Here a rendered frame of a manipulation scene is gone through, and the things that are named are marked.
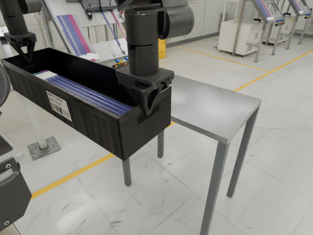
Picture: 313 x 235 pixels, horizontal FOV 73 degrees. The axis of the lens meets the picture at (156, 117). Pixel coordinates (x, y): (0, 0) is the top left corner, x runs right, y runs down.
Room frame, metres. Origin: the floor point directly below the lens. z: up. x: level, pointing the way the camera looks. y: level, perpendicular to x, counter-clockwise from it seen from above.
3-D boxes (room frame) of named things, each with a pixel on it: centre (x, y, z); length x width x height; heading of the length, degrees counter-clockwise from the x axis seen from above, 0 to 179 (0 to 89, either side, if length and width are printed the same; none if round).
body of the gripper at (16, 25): (0.75, 0.46, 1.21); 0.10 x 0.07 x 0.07; 51
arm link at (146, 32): (0.40, 0.02, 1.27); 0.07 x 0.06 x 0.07; 125
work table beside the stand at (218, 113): (1.08, -0.16, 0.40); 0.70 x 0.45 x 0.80; 51
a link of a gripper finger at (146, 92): (0.40, 0.03, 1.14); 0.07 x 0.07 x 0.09; 51
